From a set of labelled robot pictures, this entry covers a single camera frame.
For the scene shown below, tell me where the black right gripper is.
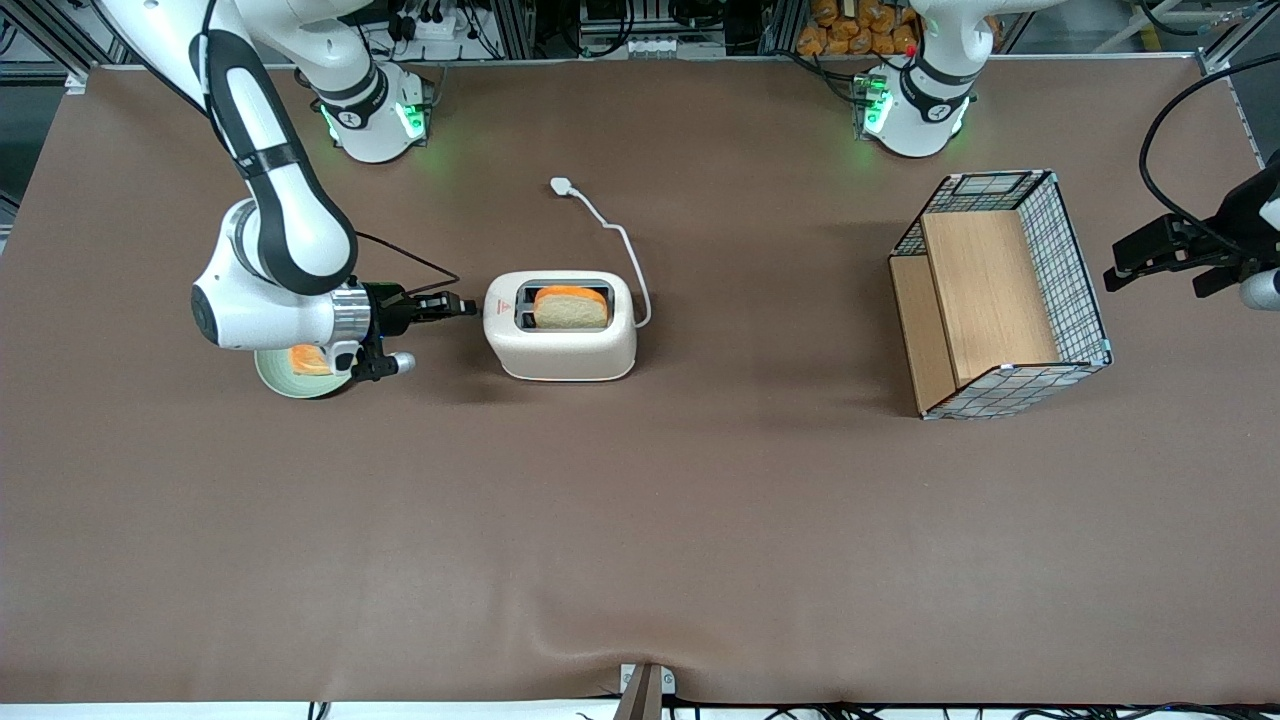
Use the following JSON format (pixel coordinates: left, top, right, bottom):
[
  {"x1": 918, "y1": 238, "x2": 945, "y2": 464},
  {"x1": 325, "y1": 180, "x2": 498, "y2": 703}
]
[{"x1": 366, "y1": 283, "x2": 479, "y2": 343}]

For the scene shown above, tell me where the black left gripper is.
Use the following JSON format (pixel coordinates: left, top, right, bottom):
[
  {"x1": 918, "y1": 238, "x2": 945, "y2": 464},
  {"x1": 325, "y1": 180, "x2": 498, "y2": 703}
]
[{"x1": 1103, "y1": 150, "x2": 1280, "y2": 294}]

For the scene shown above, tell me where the white two-slot toaster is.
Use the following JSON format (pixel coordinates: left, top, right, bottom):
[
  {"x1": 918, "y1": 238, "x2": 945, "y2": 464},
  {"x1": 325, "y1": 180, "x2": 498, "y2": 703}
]
[{"x1": 483, "y1": 270, "x2": 638, "y2": 383}]

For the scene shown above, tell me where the bread slice with orange crust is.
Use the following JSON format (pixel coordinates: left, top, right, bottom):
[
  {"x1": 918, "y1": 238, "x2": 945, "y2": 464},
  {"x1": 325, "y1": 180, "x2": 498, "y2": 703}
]
[{"x1": 532, "y1": 286, "x2": 610, "y2": 331}]

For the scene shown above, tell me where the light green round plate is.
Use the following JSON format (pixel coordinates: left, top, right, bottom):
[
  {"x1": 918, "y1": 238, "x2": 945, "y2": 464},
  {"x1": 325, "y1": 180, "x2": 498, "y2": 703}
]
[{"x1": 254, "y1": 345, "x2": 357, "y2": 400}]

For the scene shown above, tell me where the white power strip with plugs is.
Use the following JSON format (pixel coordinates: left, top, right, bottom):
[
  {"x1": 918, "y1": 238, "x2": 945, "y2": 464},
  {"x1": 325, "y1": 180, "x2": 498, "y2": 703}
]
[{"x1": 385, "y1": 0, "x2": 473, "y2": 43}]

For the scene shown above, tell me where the pile of orange bread rolls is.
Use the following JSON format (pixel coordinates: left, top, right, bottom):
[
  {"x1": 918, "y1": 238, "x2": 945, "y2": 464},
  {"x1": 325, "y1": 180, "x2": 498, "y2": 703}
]
[{"x1": 796, "y1": 0, "x2": 922, "y2": 57}]

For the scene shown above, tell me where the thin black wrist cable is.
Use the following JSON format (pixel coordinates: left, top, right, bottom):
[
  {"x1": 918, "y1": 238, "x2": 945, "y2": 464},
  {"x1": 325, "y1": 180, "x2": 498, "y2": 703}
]
[{"x1": 354, "y1": 231, "x2": 462, "y2": 298}]

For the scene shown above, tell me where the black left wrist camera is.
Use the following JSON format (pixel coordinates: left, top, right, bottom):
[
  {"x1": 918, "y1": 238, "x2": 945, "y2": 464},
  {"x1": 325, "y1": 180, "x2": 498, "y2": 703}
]
[{"x1": 1193, "y1": 262, "x2": 1280, "y2": 312}]

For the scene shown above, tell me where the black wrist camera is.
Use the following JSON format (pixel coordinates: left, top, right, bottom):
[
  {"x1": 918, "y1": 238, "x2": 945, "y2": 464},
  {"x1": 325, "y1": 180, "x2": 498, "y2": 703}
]
[
  {"x1": 1193, "y1": 262, "x2": 1280, "y2": 312},
  {"x1": 350, "y1": 340, "x2": 417, "y2": 384}
]

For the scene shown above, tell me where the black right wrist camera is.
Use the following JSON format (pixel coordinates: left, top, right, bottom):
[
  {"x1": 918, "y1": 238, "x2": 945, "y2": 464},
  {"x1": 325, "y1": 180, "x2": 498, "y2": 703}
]
[{"x1": 350, "y1": 340, "x2": 417, "y2": 384}]

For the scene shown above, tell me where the thick black looping cable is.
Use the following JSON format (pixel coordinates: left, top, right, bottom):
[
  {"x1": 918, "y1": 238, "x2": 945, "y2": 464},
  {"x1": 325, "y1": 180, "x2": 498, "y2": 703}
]
[{"x1": 1139, "y1": 50, "x2": 1280, "y2": 237}]

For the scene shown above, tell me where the white toaster power cable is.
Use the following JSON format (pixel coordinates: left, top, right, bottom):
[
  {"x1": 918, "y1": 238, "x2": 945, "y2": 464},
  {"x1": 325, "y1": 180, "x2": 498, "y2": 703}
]
[{"x1": 550, "y1": 177, "x2": 653, "y2": 331}]

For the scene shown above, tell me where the wire basket with wooden shelf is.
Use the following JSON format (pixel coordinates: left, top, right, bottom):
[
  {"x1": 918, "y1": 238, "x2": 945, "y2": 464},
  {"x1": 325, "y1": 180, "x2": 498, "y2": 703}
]
[{"x1": 888, "y1": 170, "x2": 1114, "y2": 421}]

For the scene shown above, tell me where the metal table edge bracket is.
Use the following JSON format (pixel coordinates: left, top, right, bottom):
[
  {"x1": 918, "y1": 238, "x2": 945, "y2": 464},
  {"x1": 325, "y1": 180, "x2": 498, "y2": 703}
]
[{"x1": 617, "y1": 662, "x2": 677, "y2": 720}]

